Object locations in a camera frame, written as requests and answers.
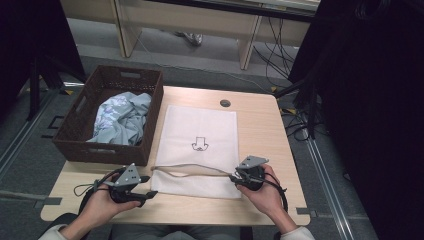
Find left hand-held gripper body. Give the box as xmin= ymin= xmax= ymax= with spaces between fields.
xmin=103 ymin=162 xmax=148 ymax=205

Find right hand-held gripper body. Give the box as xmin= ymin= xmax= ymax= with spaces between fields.
xmin=233 ymin=155 xmax=270 ymax=192

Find brown woven basket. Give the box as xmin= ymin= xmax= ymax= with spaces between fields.
xmin=52 ymin=64 xmax=165 ymax=167

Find light blue patterned cloth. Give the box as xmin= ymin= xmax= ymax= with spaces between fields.
xmin=87 ymin=91 xmax=153 ymax=147

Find white drawstring bag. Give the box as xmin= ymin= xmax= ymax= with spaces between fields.
xmin=150 ymin=105 xmax=242 ymax=200

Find person's right hand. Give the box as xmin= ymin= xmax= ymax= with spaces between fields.
xmin=236 ymin=164 xmax=288 ymax=218

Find person's left hand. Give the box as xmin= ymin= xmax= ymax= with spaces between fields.
xmin=77 ymin=181 xmax=142 ymax=232

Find person's grey trousers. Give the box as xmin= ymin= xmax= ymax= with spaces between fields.
xmin=109 ymin=224 xmax=242 ymax=240

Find black chair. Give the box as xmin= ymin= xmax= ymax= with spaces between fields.
xmin=43 ymin=213 xmax=88 ymax=240

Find black metal stand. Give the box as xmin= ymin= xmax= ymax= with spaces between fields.
xmin=25 ymin=54 xmax=88 ymax=122
xmin=273 ymin=78 xmax=322 ymax=140

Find black curtain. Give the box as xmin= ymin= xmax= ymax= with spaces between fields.
xmin=287 ymin=0 xmax=424 ymax=240
xmin=0 ymin=0 xmax=87 ymax=116

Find beige wooden desk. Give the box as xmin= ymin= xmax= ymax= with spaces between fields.
xmin=59 ymin=0 xmax=322 ymax=71

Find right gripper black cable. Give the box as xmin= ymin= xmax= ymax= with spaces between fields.
xmin=261 ymin=172 xmax=290 ymax=213

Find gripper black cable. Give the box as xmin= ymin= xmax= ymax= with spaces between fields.
xmin=261 ymin=172 xmax=290 ymax=213
xmin=73 ymin=167 xmax=127 ymax=215

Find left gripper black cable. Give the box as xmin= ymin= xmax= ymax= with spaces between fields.
xmin=73 ymin=167 xmax=127 ymax=215

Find bundle of black floor cables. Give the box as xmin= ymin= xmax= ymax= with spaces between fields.
xmin=252 ymin=16 xmax=298 ymax=88

